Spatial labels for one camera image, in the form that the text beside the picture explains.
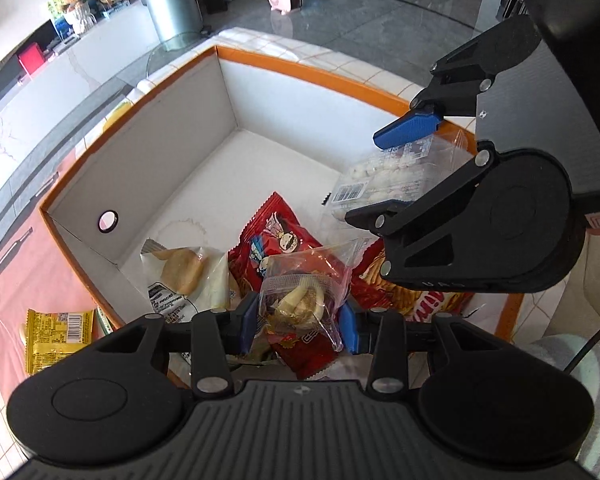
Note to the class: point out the yellow snack packet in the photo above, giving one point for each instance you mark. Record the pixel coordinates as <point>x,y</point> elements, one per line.
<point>60,340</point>

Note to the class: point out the clear packet of mixed snacks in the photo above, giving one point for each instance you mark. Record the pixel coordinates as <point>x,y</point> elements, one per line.
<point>300,290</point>

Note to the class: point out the clear packet of white candies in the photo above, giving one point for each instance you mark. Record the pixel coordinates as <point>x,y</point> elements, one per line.
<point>380,180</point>

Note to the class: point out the pink table mat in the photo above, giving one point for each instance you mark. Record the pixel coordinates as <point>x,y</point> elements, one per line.
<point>25,270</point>

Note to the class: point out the red fries snack packet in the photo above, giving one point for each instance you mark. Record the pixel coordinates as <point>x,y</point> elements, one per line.
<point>420,306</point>

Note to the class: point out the round glass table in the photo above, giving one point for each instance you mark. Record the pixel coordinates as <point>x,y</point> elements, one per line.
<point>172,52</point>

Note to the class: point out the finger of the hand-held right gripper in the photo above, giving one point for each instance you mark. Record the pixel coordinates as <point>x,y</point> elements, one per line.
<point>405,216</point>
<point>410,127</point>

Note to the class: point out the green picture box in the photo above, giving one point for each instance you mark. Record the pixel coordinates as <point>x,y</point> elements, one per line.
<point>57,15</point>

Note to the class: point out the red cube box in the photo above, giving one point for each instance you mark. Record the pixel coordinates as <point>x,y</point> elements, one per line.
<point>32,59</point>

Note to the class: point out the silver trash can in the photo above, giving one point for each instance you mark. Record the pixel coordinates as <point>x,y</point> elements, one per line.
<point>172,7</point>

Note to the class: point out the white television console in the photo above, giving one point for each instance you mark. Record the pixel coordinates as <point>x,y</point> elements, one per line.
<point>65,90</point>

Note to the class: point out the clear pastry snack packet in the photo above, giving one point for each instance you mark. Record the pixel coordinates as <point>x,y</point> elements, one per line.
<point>182,267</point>

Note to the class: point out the red cartoon snack packet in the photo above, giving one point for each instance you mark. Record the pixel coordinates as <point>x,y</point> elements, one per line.
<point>270,230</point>

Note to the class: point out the orange cardboard box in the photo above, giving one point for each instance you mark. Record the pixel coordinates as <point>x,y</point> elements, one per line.
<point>280,105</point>

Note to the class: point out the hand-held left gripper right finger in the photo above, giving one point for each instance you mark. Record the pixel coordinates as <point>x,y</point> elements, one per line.
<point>350,329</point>

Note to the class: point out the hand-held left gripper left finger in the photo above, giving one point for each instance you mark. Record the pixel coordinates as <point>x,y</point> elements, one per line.
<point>247,322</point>

